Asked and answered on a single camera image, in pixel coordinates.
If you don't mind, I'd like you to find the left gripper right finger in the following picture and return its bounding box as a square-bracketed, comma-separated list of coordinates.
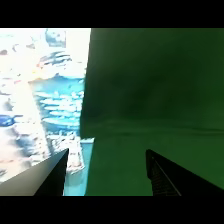
[145, 148, 224, 197]

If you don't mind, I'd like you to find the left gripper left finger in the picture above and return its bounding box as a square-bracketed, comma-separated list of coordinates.
[0, 148, 70, 197]

